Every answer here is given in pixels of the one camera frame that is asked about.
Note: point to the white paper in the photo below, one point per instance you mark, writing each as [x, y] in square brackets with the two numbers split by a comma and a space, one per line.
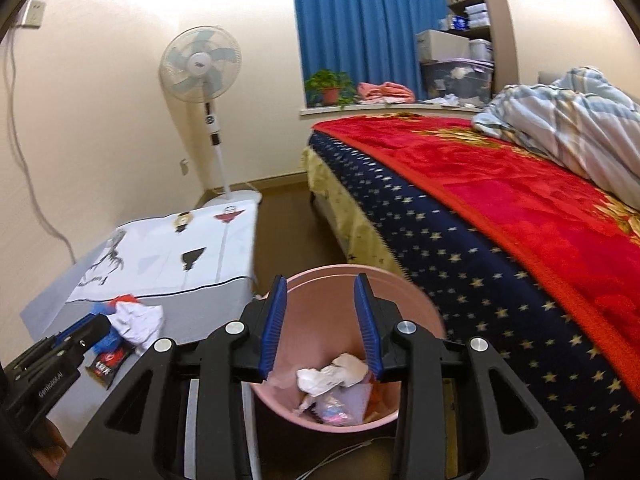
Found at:
[330, 372]

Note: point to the striped quilt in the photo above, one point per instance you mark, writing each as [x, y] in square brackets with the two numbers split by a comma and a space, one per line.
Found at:
[565, 115]

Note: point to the pink plastic bin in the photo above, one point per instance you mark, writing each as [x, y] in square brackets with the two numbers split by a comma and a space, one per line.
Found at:
[320, 300]

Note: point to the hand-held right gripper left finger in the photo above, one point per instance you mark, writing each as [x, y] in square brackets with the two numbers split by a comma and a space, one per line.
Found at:
[272, 332]

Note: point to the white printed cloth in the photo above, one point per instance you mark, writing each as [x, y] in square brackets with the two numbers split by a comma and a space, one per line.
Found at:
[150, 255]

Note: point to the grey cardboard box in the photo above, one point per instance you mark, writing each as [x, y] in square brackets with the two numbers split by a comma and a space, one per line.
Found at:
[442, 45]

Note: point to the red plastic scrap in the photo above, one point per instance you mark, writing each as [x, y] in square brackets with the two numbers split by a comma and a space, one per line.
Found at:
[125, 300]

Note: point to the clear plastic storage bin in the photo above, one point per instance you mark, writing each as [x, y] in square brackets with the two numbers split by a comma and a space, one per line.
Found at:
[457, 80]

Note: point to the person's left hand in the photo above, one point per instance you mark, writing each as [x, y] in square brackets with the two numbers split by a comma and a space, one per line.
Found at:
[47, 442]

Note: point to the yellow star bed skirt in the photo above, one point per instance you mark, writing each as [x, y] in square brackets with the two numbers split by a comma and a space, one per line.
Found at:
[345, 200]

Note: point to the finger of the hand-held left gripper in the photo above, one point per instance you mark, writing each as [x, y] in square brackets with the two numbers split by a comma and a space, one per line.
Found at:
[85, 332]

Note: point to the navy star blanket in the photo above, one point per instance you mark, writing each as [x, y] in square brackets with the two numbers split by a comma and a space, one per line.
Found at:
[450, 270]

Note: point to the white printed wrapper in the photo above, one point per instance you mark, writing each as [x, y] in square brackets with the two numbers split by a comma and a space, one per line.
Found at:
[137, 322]

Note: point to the black and red snack packet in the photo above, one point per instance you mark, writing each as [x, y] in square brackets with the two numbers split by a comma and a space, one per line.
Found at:
[107, 366]

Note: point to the small white storage container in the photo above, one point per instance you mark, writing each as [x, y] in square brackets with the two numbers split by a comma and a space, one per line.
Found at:
[480, 50]

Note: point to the blue curtain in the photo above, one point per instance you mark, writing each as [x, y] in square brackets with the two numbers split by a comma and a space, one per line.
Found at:
[365, 25]

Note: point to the white wall power outlet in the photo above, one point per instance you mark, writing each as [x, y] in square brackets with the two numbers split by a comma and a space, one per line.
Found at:
[33, 14]

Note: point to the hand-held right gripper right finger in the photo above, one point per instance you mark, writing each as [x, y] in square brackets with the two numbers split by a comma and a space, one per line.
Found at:
[369, 332]

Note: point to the blue plastic bag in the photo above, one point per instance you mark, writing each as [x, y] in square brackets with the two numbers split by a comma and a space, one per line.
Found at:
[107, 340]

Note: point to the potted green plant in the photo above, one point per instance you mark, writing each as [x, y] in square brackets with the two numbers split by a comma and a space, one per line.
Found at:
[330, 85]

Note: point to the red plush blanket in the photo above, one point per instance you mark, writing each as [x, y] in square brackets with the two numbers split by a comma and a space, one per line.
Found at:
[500, 185]

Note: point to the orange plastic bag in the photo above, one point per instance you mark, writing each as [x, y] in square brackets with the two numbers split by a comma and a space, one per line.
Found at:
[380, 400]

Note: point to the pink folded clothes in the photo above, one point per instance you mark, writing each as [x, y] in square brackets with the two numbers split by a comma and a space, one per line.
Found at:
[385, 91]

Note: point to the white standing fan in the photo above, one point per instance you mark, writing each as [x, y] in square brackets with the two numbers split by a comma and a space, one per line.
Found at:
[200, 62]

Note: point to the pink and blue small wrapper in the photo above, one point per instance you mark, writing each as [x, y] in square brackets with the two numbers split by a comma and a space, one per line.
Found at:
[330, 410]

